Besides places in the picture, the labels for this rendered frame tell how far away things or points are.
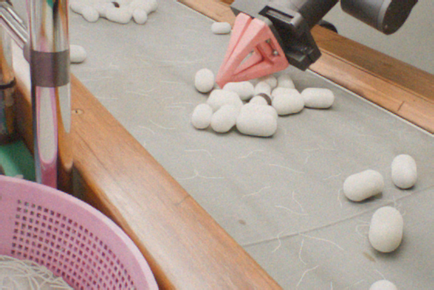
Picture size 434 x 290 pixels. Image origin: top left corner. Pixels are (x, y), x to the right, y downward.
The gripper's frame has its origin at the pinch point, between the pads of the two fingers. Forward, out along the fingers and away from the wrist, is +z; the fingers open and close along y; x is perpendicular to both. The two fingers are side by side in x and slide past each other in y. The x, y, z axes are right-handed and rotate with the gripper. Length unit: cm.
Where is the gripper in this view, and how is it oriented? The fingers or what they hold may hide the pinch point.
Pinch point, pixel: (224, 80)
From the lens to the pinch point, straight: 54.6
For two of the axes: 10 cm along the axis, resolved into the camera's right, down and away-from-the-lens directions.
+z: -6.8, 7.1, -1.9
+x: 4.1, 5.8, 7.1
